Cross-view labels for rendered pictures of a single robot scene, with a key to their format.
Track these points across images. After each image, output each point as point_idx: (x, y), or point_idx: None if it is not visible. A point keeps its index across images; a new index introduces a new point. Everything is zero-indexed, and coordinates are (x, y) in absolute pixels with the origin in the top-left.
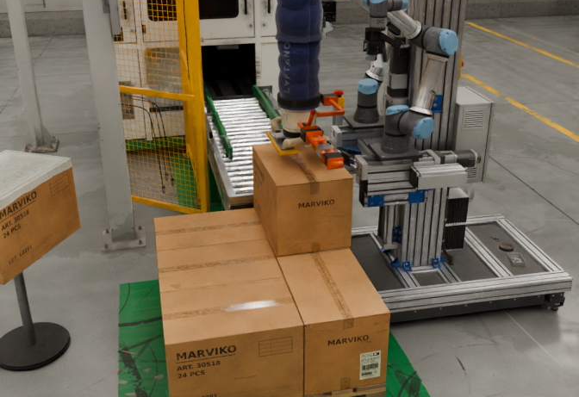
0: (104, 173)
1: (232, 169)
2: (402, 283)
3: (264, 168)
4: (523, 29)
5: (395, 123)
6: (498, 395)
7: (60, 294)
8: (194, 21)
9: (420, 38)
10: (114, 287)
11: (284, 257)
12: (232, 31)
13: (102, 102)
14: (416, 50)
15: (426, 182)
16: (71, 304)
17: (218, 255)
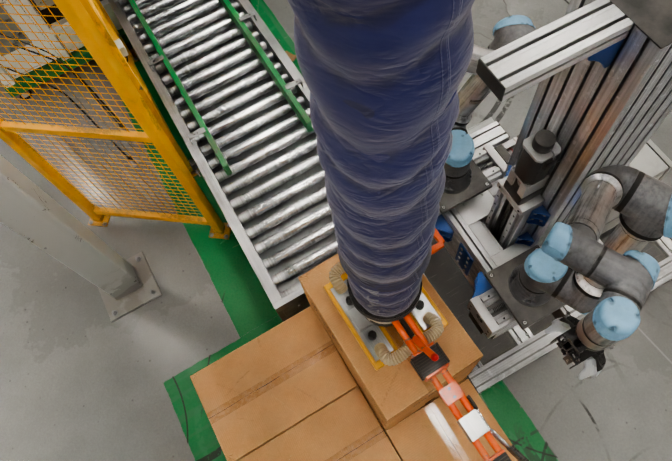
0: (70, 267)
1: (241, 201)
2: (511, 336)
3: (345, 354)
4: None
5: (547, 291)
6: (639, 456)
7: (102, 426)
8: (105, 61)
9: (617, 205)
10: (159, 390)
11: (396, 427)
12: None
13: (16, 220)
14: (582, 172)
15: None
16: (124, 441)
17: (311, 450)
